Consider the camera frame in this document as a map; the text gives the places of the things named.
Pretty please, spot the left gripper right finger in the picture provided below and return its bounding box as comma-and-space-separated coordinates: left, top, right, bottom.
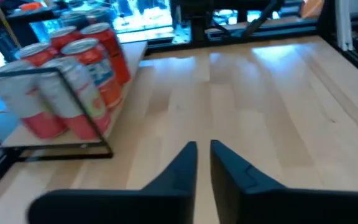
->
209, 139, 358, 224

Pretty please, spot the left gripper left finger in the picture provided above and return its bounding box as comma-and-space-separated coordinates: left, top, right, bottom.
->
26, 141, 198, 224

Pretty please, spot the red can blue label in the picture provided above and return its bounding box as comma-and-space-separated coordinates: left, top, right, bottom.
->
60, 37, 124, 110

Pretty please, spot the white pink beverage can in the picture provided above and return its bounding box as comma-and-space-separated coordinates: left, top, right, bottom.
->
0, 60, 68, 139
35, 57, 111, 141

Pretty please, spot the red beverage can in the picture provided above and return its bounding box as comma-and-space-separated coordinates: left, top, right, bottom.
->
80, 22, 132, 86
19, 42, 58, 68
48, 26, 85, 50

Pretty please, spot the white blue beverage can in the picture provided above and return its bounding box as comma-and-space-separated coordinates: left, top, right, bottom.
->
85, 7, 117, 26

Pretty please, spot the slim blue silver can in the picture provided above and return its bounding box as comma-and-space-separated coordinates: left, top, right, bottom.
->
59, 11, 90, 30

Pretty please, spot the orange object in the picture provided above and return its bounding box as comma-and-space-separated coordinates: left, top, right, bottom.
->
301, 0, 324, 18

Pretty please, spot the white upright post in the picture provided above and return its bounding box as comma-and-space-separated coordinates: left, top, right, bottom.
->
335, 0, 354, 52

